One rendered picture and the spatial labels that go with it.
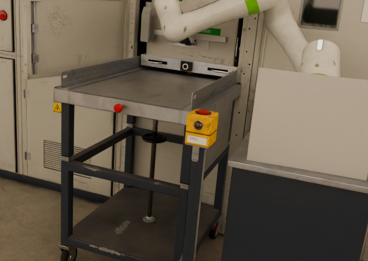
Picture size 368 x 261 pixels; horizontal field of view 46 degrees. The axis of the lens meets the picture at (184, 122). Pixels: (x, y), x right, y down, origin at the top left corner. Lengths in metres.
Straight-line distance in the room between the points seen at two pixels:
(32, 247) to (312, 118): 1.53
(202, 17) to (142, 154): 0.98
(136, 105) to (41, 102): 1.18
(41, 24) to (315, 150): 1.29
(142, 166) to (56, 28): 0.92
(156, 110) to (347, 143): 0.67
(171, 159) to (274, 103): 1.16
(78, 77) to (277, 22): 0.87
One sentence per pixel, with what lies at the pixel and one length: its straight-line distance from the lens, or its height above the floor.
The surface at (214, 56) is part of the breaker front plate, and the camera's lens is 2.25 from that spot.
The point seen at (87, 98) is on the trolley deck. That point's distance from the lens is 1.74.
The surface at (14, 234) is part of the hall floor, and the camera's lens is 2.45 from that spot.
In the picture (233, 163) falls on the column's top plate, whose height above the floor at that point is 0.75.
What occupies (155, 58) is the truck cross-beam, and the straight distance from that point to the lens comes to 2.36.
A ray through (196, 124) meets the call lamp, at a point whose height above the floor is 0.87.
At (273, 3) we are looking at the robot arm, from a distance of 1.81.
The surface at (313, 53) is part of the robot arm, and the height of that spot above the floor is 1.09.
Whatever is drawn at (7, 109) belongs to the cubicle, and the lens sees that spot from 2.91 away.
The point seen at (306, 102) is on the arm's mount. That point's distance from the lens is 1.35.
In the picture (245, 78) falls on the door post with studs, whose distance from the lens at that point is 2.18.
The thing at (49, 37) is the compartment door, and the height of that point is 1.01.
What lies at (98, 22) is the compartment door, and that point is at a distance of 2.26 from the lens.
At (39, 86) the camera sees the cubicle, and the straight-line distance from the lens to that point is 2.72.
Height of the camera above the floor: 1.23
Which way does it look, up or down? 16 degrees down
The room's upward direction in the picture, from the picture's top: 5 degrees clockwise
